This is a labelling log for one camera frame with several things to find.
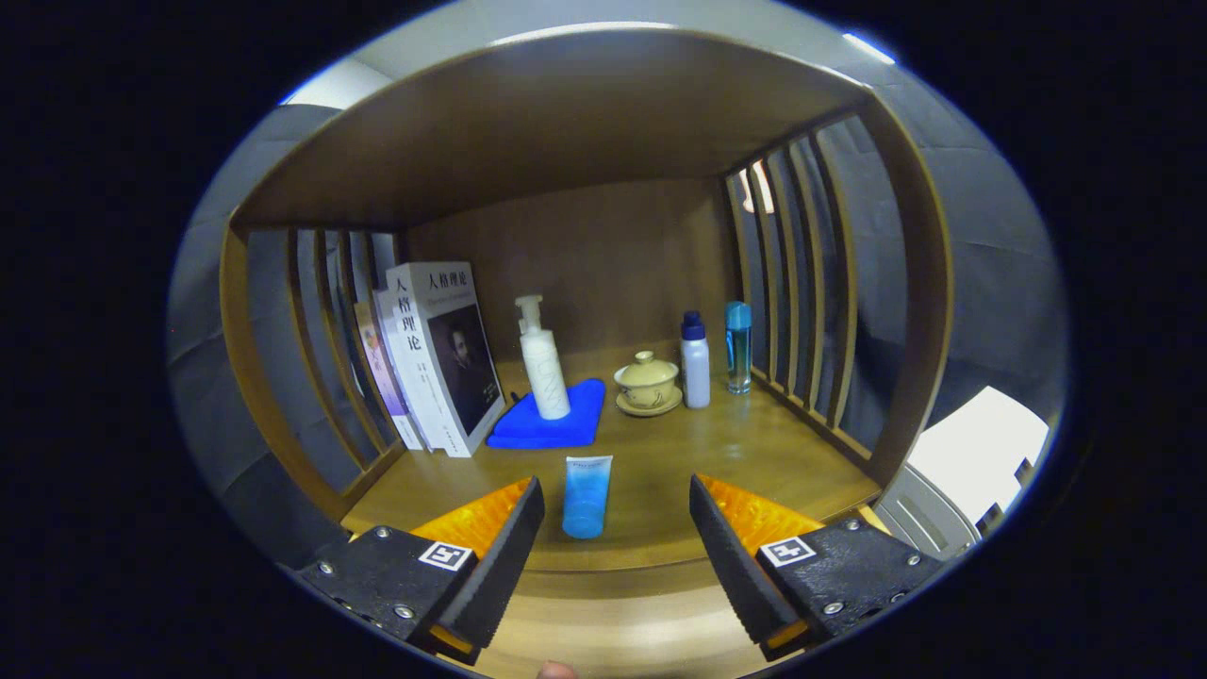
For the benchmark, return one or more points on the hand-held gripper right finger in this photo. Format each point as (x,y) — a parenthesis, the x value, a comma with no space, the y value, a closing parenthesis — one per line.
(735,566)

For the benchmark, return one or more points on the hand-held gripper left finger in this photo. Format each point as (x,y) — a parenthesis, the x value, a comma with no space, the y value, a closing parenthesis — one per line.
(504,556)

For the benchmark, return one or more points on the blue and white cosmetic tube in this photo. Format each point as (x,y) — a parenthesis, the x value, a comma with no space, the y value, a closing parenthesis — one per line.
(586,500)

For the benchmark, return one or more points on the wooden countertop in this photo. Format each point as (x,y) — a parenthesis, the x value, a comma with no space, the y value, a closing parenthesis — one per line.
(660,471)

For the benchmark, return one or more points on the brown wooden cabinet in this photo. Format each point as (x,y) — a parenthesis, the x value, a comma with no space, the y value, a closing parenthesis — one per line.
(566,123)

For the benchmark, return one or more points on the blue folded cloth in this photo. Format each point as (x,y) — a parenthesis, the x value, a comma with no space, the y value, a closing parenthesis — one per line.
(566,432)

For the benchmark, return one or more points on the white pump bottle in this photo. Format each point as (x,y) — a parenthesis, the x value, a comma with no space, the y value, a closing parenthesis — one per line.
(547,377)

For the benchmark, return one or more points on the white book with portrait cover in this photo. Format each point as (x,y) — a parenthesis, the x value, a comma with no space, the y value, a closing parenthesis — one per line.
(462,368)

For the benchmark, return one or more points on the white bottle with blue cap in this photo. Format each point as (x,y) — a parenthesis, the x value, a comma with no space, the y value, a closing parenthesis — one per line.
(696,372)

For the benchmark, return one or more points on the beige lidded teacup with saucer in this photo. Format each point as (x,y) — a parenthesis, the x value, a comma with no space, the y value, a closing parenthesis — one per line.
(647,382)

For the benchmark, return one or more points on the thin white book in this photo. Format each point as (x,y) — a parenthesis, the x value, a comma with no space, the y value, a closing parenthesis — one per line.
(404,377)

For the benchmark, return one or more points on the clear blue bottle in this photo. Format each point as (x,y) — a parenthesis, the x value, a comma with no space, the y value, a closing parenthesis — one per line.
(738,354)

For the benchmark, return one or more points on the purple book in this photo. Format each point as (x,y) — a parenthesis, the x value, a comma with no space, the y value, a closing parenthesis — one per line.
(382,368)

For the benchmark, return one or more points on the white appliance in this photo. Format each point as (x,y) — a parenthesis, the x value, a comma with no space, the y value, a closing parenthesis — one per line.
(981,443)

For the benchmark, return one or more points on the small ceiling light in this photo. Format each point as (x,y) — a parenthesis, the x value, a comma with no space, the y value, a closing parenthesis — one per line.
(868,47)

